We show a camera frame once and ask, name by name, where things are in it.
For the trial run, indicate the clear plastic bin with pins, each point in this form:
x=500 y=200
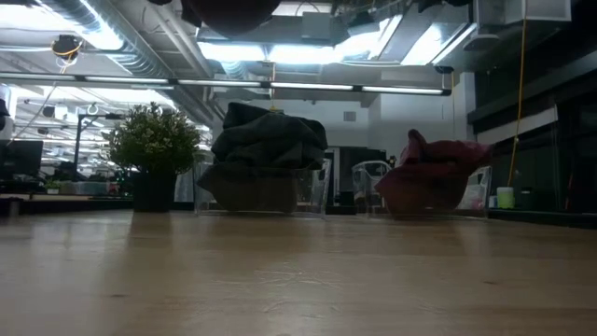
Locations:
x=368 y=186
x=312 y=191

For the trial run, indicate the bright ceiling light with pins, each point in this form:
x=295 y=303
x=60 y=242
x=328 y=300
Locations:
x=280 y=52

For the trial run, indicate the small potted green plant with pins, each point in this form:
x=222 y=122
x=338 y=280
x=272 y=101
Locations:
x=154 y=140

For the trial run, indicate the slanted ceiling light panel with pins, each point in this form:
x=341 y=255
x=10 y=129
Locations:
x=434 y=44

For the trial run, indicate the long linear light strip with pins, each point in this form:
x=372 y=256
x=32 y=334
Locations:
x=126 y=80

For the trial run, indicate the light green cup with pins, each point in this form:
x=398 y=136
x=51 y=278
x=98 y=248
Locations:
x=505 y=198

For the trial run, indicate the black pole stand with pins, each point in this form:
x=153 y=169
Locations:
x=77 y=140

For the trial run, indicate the black computer monitor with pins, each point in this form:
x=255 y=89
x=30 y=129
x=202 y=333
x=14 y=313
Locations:
x=21 y=158

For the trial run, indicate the white ceiling unit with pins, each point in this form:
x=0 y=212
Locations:
x=545 y=11

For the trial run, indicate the grey wall vent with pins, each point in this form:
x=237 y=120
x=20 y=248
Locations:
x=349 y=116

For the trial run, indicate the silver ventilation duct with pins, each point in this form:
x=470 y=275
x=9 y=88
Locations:
x=135 y=60

